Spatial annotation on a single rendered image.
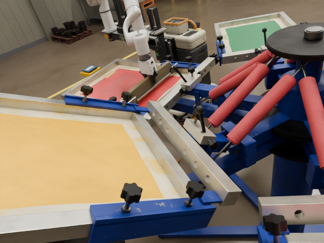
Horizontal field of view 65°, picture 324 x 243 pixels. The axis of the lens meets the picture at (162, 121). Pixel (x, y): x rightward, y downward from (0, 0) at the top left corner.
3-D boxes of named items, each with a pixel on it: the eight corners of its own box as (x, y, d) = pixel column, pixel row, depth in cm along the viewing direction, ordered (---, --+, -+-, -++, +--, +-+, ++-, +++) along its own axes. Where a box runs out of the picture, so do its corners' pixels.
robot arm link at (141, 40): (131, 30, 148) (147, 26, 148) (136, 47, 154) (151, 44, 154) (132, 38, 136) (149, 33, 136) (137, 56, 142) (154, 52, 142)
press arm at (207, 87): (185, 94, 141) (184, 87, 138) (191, 89, 144) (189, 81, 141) (213, 100, 131) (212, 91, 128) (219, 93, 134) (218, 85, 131)
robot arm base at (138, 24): (143, 28, 210) (139, 9, 201) (153, 30, 201) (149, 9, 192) (129, 35, 202) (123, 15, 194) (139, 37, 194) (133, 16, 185)
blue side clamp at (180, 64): (161, 72, 182) (159, 63, 178) (165, 69, 185) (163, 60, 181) (198, 76, 165) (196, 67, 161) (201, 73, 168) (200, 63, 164)
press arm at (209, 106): (112, 95, 186) (109, 88, 183) (117, 91, 190) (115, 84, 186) (297, 139, 115) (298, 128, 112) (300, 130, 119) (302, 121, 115)
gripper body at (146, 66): (155, 53, 145) (159, 71, 152) (141, 52, 151) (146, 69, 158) (147, 59, 141) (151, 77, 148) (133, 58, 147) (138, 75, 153)
